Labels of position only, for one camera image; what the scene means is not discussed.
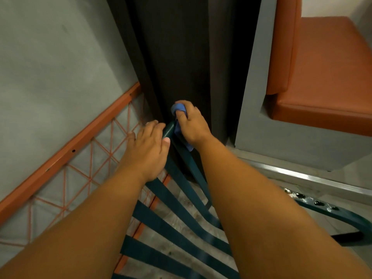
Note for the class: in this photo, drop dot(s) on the metal floor edge strip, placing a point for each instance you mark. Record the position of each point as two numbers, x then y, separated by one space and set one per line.
319 180

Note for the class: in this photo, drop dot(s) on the person's right hand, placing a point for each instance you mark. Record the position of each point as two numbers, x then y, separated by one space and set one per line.
193 124

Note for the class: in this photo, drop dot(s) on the person's left hand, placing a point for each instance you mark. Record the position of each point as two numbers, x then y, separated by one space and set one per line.
146 153

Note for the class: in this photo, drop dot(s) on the orange lattice wall panel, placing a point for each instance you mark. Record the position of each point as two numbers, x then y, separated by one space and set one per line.
72 148

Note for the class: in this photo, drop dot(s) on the orange cushioned bench grey base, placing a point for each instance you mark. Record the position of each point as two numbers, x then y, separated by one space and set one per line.
319 69

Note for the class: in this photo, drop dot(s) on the blue cleaning cloth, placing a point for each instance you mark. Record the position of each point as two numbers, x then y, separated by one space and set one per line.
178 108

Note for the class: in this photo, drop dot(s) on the person's right forearm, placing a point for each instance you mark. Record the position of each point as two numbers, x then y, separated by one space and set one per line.
276 223

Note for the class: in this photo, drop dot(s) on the dark planter box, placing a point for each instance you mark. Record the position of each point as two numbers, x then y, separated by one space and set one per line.
186 55

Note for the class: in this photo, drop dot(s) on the dark green metal chair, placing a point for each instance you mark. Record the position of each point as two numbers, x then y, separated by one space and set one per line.
174 200

